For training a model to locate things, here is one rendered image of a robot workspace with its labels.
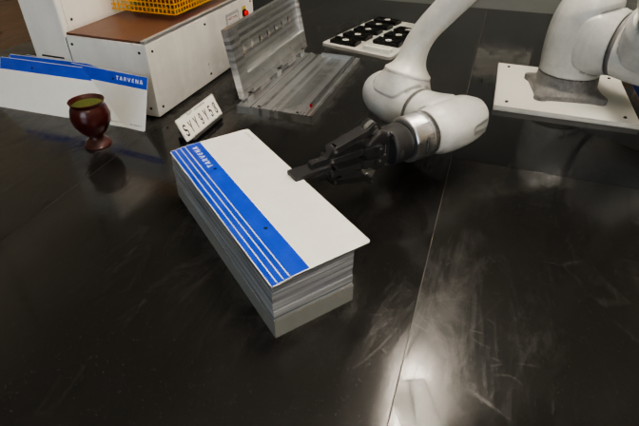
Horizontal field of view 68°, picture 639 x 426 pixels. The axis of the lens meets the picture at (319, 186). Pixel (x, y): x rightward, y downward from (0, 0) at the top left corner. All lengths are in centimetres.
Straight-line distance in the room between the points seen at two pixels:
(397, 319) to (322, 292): 12
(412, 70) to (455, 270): 44
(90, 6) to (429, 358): 115
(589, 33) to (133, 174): 110
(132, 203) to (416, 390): 62
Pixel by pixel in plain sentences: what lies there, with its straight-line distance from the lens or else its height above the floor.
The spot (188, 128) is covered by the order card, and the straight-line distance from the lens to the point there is 114.
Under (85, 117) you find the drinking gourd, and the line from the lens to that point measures 114.
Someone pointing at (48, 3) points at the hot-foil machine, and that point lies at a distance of 136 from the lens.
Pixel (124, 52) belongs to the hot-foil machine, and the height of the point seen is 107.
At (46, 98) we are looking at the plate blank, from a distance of 142.
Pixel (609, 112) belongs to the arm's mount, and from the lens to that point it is 142.
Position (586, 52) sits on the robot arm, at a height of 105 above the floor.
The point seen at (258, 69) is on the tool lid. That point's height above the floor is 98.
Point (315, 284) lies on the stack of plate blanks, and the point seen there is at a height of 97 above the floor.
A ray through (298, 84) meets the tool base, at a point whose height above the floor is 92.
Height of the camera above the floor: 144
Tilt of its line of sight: 34 degrees down
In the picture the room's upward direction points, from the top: straight up
